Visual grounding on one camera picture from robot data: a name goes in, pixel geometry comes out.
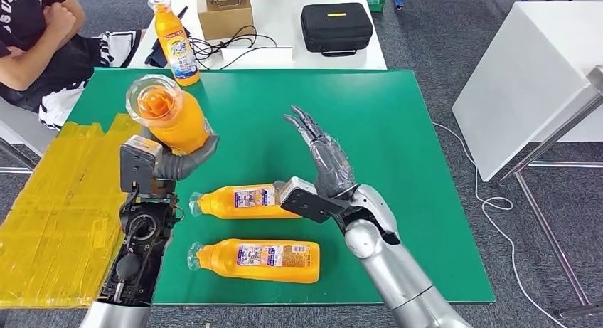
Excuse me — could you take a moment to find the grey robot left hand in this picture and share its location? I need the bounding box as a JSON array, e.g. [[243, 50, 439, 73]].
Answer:
[[140, 127, 220, 182]]

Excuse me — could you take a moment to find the orange detergent bottle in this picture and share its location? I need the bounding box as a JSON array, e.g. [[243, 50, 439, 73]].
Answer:
[[186, 238, 321, 285], [125, 74, 213, 156], [147, 0, 201, 88], [188, 183, 302, 221]]

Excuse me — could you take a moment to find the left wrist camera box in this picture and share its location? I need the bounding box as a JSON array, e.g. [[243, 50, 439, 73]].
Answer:
[[119, 134, 164, 195]]

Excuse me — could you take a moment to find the large white table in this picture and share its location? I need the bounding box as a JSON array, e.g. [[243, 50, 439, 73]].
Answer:
[[451, 0, 603, 183]]

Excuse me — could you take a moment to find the flat white box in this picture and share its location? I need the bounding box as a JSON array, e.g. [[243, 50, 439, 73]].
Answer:
[[220, 46, 294, 68]]

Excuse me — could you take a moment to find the person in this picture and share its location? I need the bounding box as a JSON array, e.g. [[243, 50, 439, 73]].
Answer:
[[0, 0, 142, 131]]

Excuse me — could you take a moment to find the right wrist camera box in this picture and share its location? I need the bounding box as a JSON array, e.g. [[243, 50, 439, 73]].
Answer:
[[279, 176, 350, 225]]

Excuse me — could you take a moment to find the white floor cable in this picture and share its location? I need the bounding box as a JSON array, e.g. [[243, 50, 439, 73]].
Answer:
[[431, 122, 566, 328]]

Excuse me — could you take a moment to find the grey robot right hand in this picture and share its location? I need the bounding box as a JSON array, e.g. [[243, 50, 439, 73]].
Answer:
[[284, 105, 358, 199]]

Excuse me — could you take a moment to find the black carrying case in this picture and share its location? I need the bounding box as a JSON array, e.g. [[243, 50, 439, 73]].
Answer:
[[300, 2, 374, 58]]

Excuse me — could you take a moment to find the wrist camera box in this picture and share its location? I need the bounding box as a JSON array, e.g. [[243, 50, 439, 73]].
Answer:
[[119, 134, 164, 195], [279, 176, 350, 225]]

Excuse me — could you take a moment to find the black cable bundle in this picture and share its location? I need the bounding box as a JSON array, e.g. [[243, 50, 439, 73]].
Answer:
[[188, 25, 279, 71]]

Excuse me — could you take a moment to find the grey bench seat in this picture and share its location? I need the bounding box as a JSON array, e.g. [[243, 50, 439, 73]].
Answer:
[[0, 95, 58, 176]]

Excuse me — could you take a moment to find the brown cardboard box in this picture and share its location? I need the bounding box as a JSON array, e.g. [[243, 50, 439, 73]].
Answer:
[[196, 0, 255, 41]]

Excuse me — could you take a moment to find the tablet in dark blue case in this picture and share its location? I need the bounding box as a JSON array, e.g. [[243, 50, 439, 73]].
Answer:
[[144, 6, 191, 68]]

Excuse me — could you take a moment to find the metal table frame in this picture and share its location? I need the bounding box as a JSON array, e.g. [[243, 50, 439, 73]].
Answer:
[[496, 64, 603, 319]]

